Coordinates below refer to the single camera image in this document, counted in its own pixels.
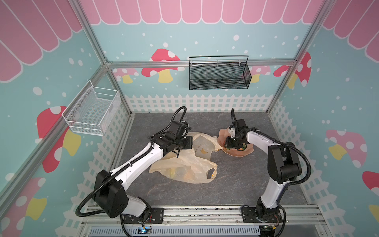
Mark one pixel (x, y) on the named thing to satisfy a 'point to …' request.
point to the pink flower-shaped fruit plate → (223, 134)
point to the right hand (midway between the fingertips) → (227, 144)
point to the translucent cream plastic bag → (190, 166)
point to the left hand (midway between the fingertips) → (191, 145)
